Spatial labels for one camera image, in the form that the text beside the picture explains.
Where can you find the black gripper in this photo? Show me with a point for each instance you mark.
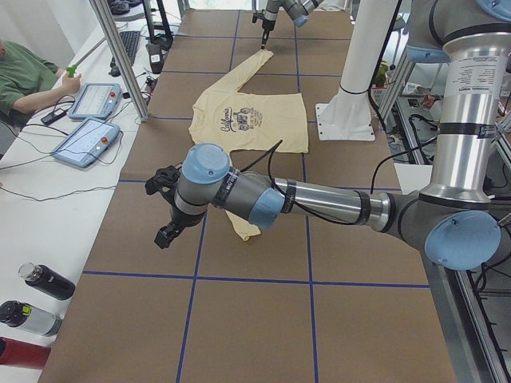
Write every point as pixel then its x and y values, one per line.
pixel 181 218
pixel 267 25

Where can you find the cream long-sleeve graphic t-shirt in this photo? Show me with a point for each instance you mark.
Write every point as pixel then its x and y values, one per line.
pixel 239 121

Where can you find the person's hand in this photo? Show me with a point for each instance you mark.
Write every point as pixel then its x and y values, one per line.
pixel 70 85

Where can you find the near blue teach pendant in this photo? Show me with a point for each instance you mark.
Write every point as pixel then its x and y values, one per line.
pixel 84 145

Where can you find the blue teach pendant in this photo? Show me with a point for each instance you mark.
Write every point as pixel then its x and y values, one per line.
pixel 84 145
pixel 95 100

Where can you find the black bottle clear cap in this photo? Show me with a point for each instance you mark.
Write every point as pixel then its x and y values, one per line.
pixel 46 280

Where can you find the black keyboard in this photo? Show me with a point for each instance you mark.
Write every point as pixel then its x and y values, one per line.
pixel 130 40

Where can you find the far blue teach pendant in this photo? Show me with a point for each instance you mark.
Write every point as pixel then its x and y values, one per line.
pixel 95 100

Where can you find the silver bottle green-black cap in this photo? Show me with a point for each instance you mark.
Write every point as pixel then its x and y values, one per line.
pixel 30 318

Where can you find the green handheld tool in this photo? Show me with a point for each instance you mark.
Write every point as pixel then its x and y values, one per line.
pixel 71 70

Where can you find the red metal bottle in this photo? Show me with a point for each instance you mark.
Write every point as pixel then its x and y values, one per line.
pixel 23 354

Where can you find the person in green shirt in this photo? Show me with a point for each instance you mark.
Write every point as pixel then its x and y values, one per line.
pixel 28 83

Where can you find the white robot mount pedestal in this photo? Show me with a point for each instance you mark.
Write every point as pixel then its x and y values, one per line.
pixel 347 116

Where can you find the aluminium frame post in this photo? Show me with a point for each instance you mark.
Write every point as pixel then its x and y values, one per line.
pixel 108 26

